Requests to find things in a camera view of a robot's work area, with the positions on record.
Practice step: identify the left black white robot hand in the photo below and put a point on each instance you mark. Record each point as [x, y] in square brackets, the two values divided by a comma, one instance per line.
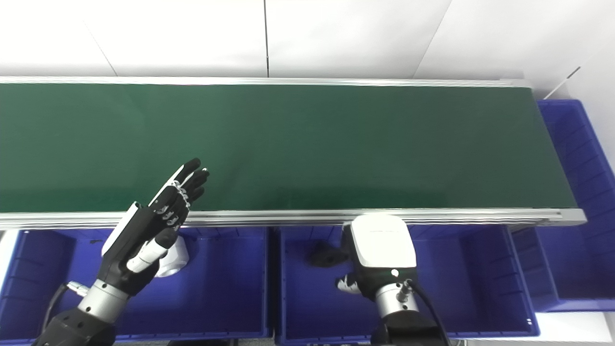
[129, 245]

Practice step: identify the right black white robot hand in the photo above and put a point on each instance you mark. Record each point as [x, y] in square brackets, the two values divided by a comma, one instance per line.
[382, 245]

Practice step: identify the black flanged metal part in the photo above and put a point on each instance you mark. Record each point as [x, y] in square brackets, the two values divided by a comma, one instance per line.
[326, 255]

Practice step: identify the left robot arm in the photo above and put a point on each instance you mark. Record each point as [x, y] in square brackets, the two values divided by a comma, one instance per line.
[86, 317]

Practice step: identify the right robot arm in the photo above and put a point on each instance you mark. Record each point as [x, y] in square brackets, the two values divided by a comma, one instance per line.
[403, 322]

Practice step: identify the white block part with hole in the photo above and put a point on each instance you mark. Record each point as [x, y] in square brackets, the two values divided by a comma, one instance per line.
[175, 262]

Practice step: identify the blue plastic bin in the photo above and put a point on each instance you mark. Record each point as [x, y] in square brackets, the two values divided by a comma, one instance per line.
[576, 240]
[221, 288]
[471, 283]

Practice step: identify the green conveyor belt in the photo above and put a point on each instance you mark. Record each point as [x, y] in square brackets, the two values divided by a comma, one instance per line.
[288, 217]
[312, 144]

